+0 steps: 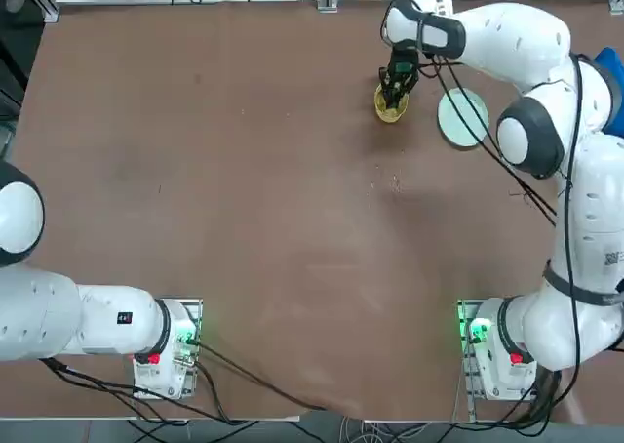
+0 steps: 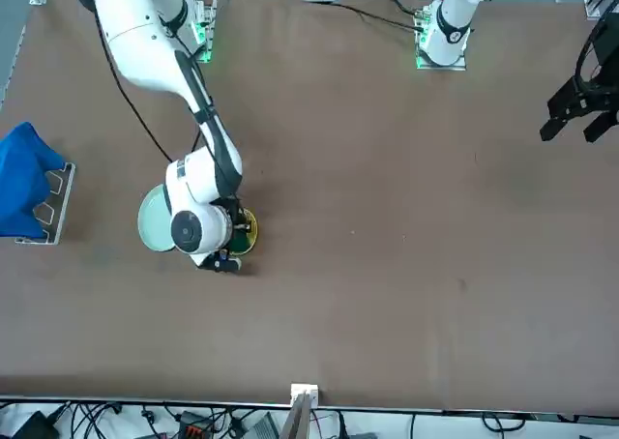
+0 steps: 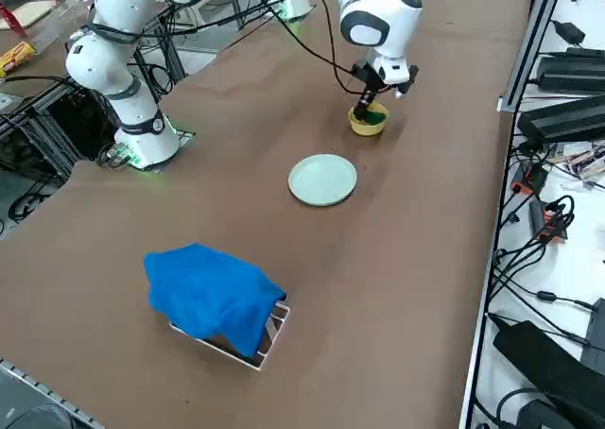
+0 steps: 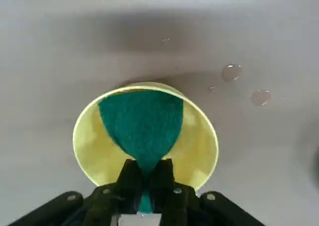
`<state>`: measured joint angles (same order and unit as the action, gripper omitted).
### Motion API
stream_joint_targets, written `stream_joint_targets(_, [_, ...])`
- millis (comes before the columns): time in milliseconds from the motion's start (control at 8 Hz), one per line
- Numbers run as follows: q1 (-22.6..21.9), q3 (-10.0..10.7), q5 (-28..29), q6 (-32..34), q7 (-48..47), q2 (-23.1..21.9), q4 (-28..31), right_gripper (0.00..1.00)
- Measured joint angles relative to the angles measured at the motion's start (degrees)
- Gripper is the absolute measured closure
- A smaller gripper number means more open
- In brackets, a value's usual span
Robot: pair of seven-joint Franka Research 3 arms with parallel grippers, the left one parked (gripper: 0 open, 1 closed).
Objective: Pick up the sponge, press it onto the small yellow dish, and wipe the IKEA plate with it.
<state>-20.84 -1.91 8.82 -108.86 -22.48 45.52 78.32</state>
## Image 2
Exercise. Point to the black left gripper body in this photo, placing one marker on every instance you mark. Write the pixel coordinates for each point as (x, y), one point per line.
(609, 42)

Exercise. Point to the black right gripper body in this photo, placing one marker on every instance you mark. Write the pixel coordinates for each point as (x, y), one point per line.
(222, 264)

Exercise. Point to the green and yellow sponge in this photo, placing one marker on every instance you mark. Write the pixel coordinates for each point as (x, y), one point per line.
(242, 243)

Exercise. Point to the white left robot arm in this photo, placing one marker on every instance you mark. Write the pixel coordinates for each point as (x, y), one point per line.
(452, 23)

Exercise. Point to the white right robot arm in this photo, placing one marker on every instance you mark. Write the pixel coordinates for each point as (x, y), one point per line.
(145, 38)

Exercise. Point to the small yellow dish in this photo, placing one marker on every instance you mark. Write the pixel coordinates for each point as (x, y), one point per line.
(255, 231)

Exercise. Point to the pale green plate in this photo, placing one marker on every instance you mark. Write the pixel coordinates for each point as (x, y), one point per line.
(152, 221)

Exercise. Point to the white metal rack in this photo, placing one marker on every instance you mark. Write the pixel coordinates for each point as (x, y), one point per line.
(60, 202)

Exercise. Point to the blue cloth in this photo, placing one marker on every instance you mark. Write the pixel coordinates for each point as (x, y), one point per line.
(24, 178)

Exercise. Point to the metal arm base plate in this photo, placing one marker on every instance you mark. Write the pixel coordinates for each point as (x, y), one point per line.
(459, 66)
(209, 8)

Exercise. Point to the aluminium camera post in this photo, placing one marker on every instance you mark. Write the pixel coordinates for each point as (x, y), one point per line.
(302, 410)

